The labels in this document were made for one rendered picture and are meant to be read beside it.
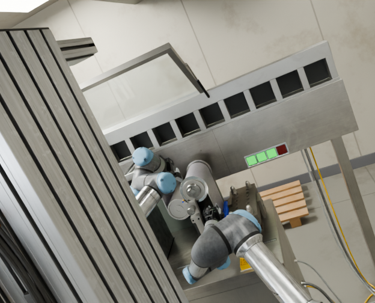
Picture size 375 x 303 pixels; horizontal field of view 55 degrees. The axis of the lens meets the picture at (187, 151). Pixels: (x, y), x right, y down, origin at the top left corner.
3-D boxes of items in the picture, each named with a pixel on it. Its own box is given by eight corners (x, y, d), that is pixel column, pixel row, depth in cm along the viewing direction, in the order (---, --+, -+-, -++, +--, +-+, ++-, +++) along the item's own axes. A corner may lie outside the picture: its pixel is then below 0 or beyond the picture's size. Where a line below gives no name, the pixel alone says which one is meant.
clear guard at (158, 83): (-16, 134, 185) (-16, 133, 186) (50, 154, 231) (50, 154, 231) (166, 50, 160) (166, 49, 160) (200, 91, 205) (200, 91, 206)
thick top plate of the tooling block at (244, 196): (232, 233, 186) (227, 223, 185) (233, 199, 224) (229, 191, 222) (261, 224, 182) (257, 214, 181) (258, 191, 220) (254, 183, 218)
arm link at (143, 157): (128, 165, 138) (133, 144, 141) (142, 173, 148) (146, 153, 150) (146, 167, 135) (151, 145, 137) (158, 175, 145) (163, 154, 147)
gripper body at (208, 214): (217, 202, 180) (216, 214, 169) (223, 217, 182) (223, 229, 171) (203, 207, 182) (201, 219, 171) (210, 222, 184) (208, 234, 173)
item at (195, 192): (195, 200, 185) (183, 193, 185) (196, 199, 187) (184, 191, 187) (203, 189, 183) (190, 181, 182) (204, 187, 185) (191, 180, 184)
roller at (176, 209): (173, 222, 193) (163, 203, 190) (180, 201, 217) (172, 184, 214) (193, 216, 190) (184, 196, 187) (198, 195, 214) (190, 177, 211)
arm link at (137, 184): (140, 195, 131) (146, 166, 134) (124, 195, 139) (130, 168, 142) (157, 200, 135) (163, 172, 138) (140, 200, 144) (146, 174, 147)
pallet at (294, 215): (304, 187, 413) (301, 179, 411) (312, 225, 337) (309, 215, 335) (210, 214, 451) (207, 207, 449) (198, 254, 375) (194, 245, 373)
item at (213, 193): (220, 222, 190) (207, 192, 186) (223, 202, 212) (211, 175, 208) (222, 222, 190) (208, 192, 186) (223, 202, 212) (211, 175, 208)
